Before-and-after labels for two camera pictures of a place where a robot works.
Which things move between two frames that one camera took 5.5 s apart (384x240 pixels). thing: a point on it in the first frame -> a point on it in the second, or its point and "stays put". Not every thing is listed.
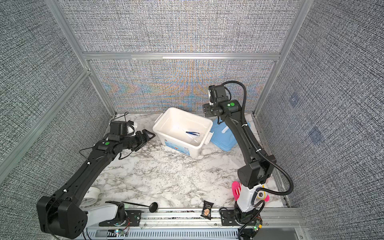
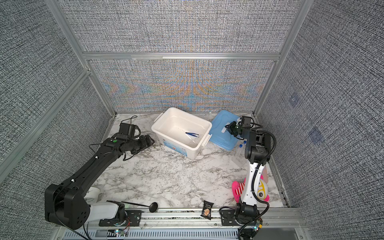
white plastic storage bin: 183,131 stays put
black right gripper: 207,110 -> 230,128
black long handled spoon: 153,206 stays put
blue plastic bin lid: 223,137 stays put
